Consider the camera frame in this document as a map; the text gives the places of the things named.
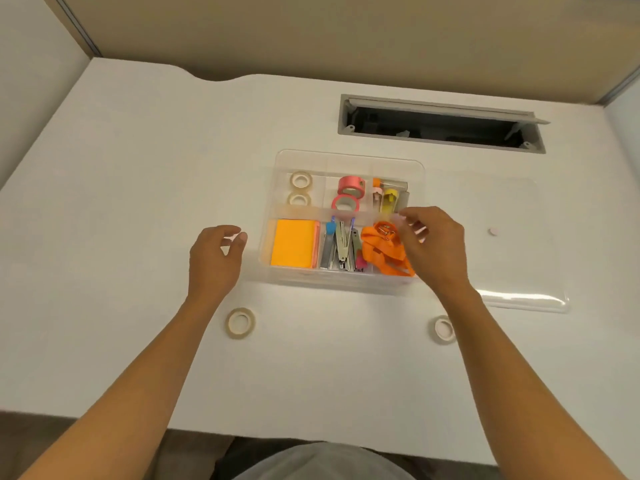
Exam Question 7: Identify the person's left hand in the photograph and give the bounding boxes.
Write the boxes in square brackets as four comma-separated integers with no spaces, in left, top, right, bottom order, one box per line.
[187,225,248,303]

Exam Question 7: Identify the person's right hand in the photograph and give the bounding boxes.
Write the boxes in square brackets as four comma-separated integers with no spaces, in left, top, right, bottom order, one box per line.
[394,206,477,298]

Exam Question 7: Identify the person's left forearm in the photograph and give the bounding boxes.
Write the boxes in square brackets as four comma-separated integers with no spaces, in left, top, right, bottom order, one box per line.
[17,293,231,480]

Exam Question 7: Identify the person's right forearm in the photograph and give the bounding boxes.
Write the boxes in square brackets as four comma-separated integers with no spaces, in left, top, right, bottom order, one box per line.
[433,286,629,480]

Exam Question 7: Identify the orange scissors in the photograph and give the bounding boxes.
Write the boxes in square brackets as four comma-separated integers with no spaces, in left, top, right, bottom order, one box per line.
[360,222,417,278]

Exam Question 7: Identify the orange sticky note pad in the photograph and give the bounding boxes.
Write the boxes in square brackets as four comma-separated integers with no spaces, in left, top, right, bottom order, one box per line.
[270,219,319,268]

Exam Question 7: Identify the silver stapler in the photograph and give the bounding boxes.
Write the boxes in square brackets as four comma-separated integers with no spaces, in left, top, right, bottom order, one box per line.
[334,220,352,271]

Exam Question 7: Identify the pink tape roll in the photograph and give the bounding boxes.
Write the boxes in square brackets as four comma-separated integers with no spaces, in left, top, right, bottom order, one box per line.
[331,194,360,216]
[337,176,367,199]

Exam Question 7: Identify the silver staple box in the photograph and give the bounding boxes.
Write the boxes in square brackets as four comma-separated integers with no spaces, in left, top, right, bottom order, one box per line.
[320,222,336,270]

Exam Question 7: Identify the clear plastic organizer box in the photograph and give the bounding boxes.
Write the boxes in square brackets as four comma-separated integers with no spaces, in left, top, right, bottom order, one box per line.
[257,149,426,291]

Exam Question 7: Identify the clear plastic box lid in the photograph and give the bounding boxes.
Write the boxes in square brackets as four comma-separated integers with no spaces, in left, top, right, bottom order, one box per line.
[423,177,571,315]

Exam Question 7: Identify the dark trousers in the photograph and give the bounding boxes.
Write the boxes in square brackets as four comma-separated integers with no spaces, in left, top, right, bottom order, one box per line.
[209,437,293,480]

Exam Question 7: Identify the grey shirt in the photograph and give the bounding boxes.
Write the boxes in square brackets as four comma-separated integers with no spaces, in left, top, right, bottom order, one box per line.
[234,442,417,480]

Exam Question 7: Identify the grey desk cable hatch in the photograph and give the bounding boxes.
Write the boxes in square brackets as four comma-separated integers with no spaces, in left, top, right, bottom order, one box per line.
[338,94,551,155]

